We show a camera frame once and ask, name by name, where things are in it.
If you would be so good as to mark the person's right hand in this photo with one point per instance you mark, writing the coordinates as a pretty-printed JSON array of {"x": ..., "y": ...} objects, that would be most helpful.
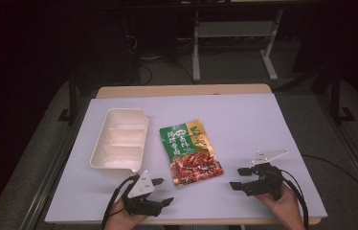
[{"x": 284, "y": 207}]

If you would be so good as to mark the black metal stand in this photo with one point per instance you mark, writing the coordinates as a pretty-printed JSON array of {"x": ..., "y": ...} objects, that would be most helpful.
[
  {"x": 70, "y": 102},
  {"x": 338, "y": 96}
]

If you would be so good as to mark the person's left hand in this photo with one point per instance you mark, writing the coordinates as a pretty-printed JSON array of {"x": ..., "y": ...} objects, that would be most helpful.
[{"x": 123, "y": 218}]

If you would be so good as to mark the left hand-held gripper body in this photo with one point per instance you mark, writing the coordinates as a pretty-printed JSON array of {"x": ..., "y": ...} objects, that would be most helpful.
[{"x": 140, "y": 195}]

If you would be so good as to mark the green and red snack packet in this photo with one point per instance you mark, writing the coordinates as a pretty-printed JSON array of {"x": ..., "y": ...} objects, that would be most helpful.
[{"x": 190, "y": 153}]

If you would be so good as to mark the white metal stand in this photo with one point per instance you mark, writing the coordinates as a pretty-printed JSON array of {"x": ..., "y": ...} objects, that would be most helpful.
[{"x": 234, "y": 32}]

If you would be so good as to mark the white mat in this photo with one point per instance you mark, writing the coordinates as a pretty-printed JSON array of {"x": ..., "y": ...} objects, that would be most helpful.
[{"x": 231, "y": 127}]

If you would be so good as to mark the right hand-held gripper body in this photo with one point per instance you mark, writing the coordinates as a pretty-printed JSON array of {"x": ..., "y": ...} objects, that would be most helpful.
[{"x": 264, "y": 177}]

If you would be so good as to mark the cream divided lunch box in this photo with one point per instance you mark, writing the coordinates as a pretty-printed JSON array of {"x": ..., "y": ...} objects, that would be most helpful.
[{"x": 119, "y": 140}]

